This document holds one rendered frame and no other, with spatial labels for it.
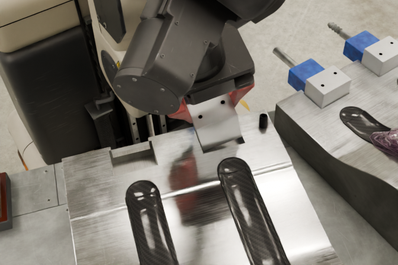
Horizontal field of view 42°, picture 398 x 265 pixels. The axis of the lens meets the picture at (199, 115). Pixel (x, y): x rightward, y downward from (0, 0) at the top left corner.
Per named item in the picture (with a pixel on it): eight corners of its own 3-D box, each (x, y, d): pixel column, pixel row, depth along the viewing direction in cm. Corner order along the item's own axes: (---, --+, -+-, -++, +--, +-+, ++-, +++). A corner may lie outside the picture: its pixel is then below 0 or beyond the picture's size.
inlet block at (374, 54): (314, 42, 84) (319, 15, 80) (338, 31, 86) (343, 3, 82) (375, 89, 77) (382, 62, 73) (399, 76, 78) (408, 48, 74)
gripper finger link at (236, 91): (260, 119, 60) (254, 71, 52) (201, 141, 60) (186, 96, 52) (240, 74, 63) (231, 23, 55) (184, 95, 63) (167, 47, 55)
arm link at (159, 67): (296, -27, 42) (212, -96, 38) (263, 92, 36) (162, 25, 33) (211, 30, 51) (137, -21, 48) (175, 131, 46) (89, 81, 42)
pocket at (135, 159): (112, 165, 66) (107, 146, 64) (153, 155, 67) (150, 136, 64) (118, 193, 63) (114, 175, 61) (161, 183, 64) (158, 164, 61)
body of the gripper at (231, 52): (257, 77, 53) (252, 29, 47) (162, 111, 53) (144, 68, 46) (235, 32, 56) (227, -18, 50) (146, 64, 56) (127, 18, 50)
